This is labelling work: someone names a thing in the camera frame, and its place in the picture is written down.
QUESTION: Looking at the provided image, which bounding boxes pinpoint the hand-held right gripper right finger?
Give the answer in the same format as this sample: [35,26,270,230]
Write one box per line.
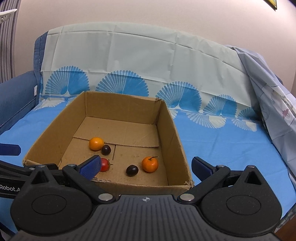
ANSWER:
[177,156,262,205]

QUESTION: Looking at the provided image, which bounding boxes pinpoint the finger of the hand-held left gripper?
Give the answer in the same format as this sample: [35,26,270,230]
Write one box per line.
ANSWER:
[0,159,58,176]
[0,144,22,156]

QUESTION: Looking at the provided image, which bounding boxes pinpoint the pale grey printed cloth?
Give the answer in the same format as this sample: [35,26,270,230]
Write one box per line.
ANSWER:
[225,44,296,183]

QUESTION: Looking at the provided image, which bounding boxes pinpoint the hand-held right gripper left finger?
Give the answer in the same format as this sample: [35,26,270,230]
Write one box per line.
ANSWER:
[30,154,116,205]

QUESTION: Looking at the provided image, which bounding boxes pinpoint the brown cardboard box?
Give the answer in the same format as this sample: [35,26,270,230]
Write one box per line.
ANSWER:
[22,91,195,196]

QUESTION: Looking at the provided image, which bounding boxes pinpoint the orange mandarin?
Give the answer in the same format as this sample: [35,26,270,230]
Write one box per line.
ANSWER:
[89,137,105,151]
[142,156,159,173]

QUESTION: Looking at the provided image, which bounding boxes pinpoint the grey ribbed panel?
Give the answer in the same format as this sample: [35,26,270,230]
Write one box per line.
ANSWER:
[0,0,19,82]

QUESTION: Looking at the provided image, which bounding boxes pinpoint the blue fan-print bed sheet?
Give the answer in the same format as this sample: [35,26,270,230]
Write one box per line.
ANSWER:
[0,22,296,232]

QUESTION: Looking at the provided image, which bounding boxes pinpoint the white plastic rack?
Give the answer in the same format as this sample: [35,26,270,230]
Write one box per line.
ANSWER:
[0,9,18,23]

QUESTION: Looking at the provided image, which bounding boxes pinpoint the red tomato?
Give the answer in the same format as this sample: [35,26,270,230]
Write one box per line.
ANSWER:
[100,158,113,172]

